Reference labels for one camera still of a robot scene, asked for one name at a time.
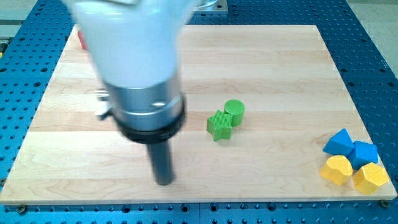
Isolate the green star block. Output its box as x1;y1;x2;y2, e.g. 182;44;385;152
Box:
206;110;233;141

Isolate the green cylinder block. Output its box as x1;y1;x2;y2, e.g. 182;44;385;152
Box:
224;100;245;126

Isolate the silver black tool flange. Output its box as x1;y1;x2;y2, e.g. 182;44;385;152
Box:
95;73;185;144

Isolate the blue cube block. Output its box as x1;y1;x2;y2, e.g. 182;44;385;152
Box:
348;141;379;170

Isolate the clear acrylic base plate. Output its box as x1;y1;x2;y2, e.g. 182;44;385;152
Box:
194;0;228;14

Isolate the red block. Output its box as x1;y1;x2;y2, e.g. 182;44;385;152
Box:
77;30;88;50

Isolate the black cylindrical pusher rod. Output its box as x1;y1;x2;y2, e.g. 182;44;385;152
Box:
147;141;174;185

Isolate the blue triangle block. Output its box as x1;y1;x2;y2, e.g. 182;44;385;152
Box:
323;128;354;156

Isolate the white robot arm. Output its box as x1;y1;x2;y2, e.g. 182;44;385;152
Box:
66;0;199;185

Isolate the yellow heart block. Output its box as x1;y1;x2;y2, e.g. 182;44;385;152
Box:
320;155;353;185

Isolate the yellow hexagon block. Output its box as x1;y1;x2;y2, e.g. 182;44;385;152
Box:
353;162;389;195

